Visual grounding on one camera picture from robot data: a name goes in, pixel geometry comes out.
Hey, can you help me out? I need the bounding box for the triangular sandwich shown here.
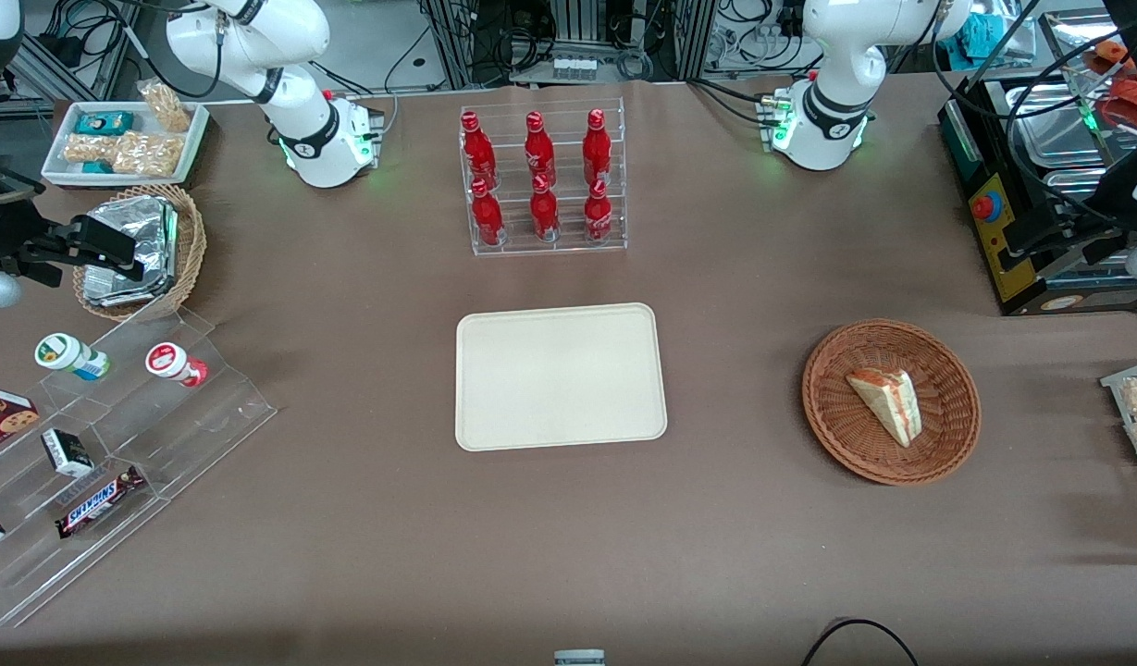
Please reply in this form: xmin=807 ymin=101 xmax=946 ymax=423
xmin=846 ymin=367 xmax=924 ymax=450

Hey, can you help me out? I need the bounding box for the light wicker basket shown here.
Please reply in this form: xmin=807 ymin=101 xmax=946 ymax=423
xmin=72 ymin=183 xmax=208 ymax=324

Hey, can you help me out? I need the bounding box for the white rectangular snack tray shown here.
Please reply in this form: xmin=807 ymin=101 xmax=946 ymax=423
xmin=41 ymin=100 xmax=211 ymax=190

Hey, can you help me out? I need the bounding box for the grey tray with snacks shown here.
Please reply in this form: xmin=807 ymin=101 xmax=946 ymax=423
xmin=1099 ymin=358 xmax=1137 ymax=512

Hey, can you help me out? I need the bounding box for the round brown wicker basket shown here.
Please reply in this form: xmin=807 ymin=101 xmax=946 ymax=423
xmin=802 ymin=319 xmax=983 ymax=487

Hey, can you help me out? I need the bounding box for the beige rectangular tray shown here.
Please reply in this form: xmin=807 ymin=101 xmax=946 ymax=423
xmin=454 ymin=302 xmax=669 ymax=453

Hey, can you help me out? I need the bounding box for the silver foil package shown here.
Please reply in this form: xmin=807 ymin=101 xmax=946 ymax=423
xmin=84 ymin=195 xmax=179 ymax=278
xmin=81 ymin=264 xmax=177 ymax=309

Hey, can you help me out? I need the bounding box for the stainless steel pan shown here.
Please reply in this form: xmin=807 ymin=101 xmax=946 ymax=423
xmin=1044 ymin=168 xmax=1110 ymax=206
xmin=1004 ymin=82 xmax=1111 ymax=170

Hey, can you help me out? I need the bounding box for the clear bag of puffed snacks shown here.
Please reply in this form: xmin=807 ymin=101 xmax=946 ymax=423
xmin=112 ymin=130 xmax=186 ymax=178
xmin=63 ymin=133 xmax=125 ymax=167
xmin=137 ymin=79 xmax=195 ymax=134

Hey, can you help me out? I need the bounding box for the black food warmer cabinet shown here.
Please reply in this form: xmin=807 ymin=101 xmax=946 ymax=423
xmin=937 ymin=9 xmax=1137 ymax=318

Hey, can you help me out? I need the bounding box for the green-capped yogurt bottle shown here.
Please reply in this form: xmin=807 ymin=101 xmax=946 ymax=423
xmin=34 ymin=333 xmax=112 ymax=383

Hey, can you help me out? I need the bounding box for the red-capped yogurt bottle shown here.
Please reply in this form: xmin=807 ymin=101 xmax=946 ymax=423
xmin=145 ymin=342 xmax=210 ymax=389

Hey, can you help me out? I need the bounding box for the teal snack box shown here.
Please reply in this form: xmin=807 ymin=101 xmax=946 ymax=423
xmin=75 ymin=111 xmax=135 ymax=137

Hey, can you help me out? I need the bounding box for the red-orange fried food piece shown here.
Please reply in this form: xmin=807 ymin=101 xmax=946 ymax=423
xmin=1099 ymin=79 xmax=1137 ymax=132
xmin=1081 ymin=41 xmax=1135 ymax=80

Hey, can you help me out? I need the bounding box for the clear acrylic stepped display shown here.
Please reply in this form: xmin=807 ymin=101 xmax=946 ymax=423
xmin=0 ymin=305 xmax=278 ymax=631

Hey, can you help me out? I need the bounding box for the red cookie box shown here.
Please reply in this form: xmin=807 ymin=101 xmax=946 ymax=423
xmin=0 ymin=385 xmax=42 ymax=460

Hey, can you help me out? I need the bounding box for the small black and white box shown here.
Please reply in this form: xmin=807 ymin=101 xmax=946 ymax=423
xmin=41 ymin=428 xmax=96 ymax=479

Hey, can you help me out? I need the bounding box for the Snickers chocolate bar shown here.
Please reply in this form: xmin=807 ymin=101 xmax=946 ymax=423
xmin=55 ymin=465 xmax=147 ymax=540

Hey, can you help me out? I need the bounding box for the red cola bottle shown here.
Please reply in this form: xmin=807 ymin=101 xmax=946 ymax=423
xmin=461 ymin=111 xmax=499 ymax=191
xmin=582 ymin=108 xmax=614 ymax=187
xmin=529 ymin=174 xmax=562 ymax=244
xmin=470 ymin=178 xmax=507 ymax=248
xmin=524 ymin=111 xmax=556 ymax=187
xmin=583 ymin=179 xmax=615 ymax=244

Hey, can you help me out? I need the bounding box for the brown tablecloth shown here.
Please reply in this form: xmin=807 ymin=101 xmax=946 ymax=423
xmin=0 ymin=72 xmax=1137 ymax=666

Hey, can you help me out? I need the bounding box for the clear acrylic bottle rack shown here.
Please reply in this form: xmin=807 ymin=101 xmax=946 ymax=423
xmin=458 ymin=97 xmax=628 ymax=258

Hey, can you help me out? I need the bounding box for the aluminium equipment rack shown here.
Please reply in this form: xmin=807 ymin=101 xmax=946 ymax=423
xmin=418 ymin=0 xmax=719 ymax=90

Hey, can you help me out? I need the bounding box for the black looped cable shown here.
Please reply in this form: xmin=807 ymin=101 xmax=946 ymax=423
xmin=798 ymin=617 xmax=921 ymax=666

